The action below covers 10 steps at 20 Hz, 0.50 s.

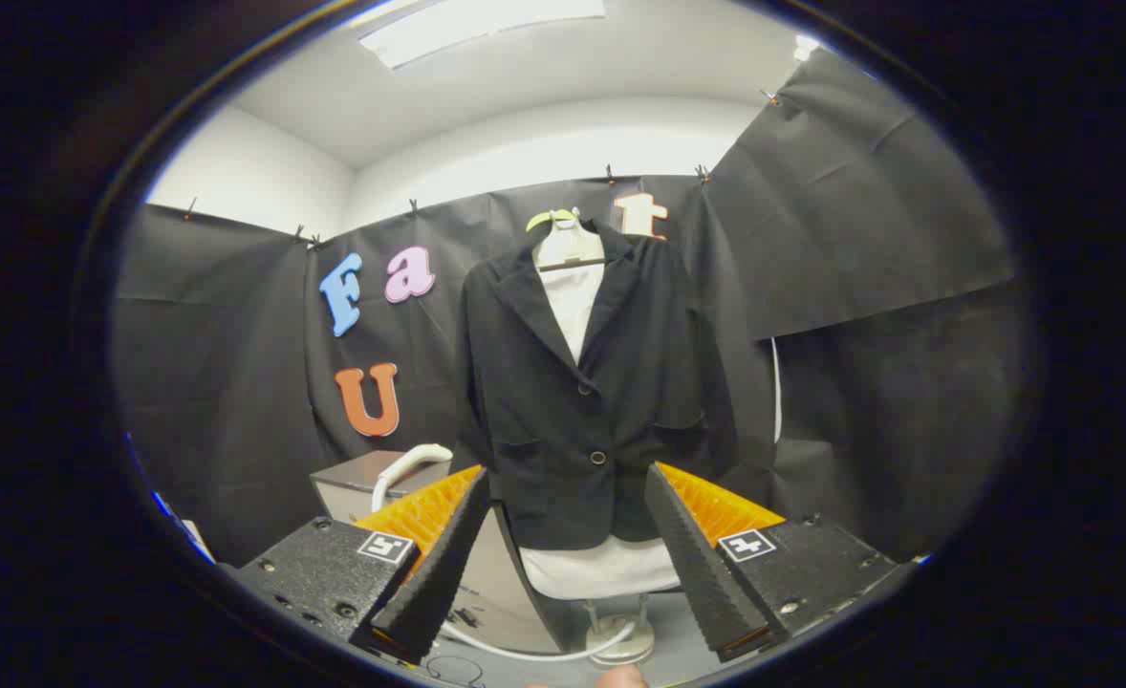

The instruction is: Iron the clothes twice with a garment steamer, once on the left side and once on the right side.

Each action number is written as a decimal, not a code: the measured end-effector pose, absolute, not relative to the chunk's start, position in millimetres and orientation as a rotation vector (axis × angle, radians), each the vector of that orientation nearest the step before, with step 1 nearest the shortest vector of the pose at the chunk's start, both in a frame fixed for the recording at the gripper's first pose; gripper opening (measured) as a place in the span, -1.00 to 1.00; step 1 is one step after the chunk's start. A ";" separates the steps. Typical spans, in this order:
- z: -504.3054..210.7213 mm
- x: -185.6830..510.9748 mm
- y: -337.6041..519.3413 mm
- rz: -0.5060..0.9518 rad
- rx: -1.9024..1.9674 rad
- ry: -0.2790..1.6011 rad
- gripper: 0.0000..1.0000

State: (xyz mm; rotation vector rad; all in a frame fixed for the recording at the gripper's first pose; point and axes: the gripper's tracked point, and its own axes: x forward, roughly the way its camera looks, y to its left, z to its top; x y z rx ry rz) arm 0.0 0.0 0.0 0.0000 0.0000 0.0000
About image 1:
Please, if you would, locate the white steamer hose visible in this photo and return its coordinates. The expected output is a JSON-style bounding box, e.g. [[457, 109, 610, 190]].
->
[[439, 619, 637, 663]]

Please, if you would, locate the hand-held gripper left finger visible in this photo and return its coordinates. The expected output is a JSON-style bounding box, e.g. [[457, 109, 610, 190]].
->
[[233, 465, 492, 665]]

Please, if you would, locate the white mannequin torso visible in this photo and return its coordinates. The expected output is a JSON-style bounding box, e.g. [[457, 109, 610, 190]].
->
[[520, 212, 683, 601]]

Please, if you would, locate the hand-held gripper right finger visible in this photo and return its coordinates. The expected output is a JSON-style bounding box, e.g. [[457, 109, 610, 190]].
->
[[644, 462, 908, 663]]

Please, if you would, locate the grey cabinet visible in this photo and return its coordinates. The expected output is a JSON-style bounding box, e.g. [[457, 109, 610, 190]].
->
[[310, 449, 578, 656]]

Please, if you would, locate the white garment steamer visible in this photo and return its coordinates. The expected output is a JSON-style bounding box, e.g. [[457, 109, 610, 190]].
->
[[372, 443, 455, 513]]

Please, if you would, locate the white mannequin stand base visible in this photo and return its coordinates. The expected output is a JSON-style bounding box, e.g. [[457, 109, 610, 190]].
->
[[582, 594, 657, 667]]

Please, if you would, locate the black suit jacket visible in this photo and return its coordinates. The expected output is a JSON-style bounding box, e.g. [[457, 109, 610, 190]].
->
[[453, 222, 738, 551]]

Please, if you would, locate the black backdrop cloth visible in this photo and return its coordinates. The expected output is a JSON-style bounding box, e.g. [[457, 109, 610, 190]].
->
[[114, 48, 1028, 565]]

